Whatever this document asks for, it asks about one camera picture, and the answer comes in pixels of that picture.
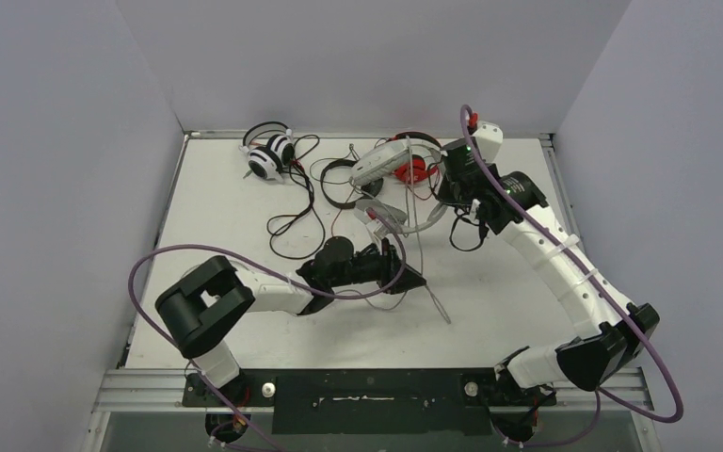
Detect grey headphone cable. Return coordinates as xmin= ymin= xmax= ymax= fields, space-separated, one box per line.
xmin=336 ymin=143 xmax=453 ymax=326

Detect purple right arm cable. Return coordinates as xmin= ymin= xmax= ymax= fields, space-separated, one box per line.
xmin=458 ymin=104 xmax=685 ymax=449

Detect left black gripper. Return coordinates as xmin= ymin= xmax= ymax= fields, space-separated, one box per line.
xmin=330 ymin=239 xmax=426 ymax=295

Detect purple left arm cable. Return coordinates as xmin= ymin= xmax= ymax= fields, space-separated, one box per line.
xmin=127 ymin=208 xmax=408 ymax=452

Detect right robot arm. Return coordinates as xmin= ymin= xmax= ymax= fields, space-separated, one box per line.
xmin=438 ymin=138 xmax=660 ymax=403

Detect red headphone cable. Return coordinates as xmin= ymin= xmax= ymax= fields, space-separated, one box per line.
xmin=329 ymin=139 xmax=442 ymax=235

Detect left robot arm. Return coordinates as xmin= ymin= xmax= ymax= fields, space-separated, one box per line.
xmin=154 ymin=236 xmax=426 ymax=405

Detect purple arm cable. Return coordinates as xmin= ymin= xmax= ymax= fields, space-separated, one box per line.
xmin=458 ymin=104 xmax=685 ymax=449
xmin=127 ymin=208 xmax=408 ymax=452

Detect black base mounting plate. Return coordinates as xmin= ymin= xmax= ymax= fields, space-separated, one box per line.
xmin=182 ymin=367 xmax=556 ymax=437

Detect red headphones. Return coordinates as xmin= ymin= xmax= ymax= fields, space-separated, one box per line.
xmin=376 ymin=131 xmax=442 ymax=185

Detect grey white headphones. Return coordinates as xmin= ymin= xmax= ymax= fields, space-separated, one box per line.
xmin=353 ymin=139 xmax=447 ymax=234

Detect aluminium frame rail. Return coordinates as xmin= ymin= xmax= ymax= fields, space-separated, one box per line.
xmin=97 ymin=132 xmax=659 ymax=448

